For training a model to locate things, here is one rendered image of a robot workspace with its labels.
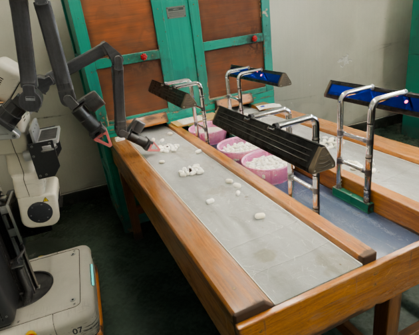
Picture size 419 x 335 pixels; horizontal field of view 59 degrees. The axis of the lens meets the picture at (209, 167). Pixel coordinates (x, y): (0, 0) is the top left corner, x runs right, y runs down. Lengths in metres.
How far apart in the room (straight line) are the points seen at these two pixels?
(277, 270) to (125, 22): 1.86
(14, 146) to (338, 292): 1.37
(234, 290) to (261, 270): 0.14
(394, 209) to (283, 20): 2.59
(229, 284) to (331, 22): 3.31
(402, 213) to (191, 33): 1.78
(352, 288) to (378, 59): 3.54
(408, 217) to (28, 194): 1.52
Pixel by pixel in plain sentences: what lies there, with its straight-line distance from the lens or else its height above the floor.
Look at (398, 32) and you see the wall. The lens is 4.59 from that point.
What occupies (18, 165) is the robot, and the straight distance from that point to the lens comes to 1.80.
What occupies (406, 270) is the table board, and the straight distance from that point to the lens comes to 1.31.
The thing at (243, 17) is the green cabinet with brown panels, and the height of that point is 1.39.
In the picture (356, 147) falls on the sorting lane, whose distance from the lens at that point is 2.00.
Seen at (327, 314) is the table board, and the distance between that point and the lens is 1.16.
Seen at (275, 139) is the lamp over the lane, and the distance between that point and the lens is 1.12.
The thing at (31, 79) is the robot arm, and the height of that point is 1.31.
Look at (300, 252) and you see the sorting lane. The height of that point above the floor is 0.74.
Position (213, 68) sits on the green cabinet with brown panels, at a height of 1.08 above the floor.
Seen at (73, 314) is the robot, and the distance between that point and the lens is 1.91.
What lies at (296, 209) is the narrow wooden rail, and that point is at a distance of 1.38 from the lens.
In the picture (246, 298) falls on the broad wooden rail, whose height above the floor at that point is 0.76.
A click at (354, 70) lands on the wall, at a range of 4.28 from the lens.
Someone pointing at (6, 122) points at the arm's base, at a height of 1.17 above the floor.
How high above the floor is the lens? 1.46
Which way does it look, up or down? 23 degrees down
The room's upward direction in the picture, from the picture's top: 7 degrees counter-clockwise
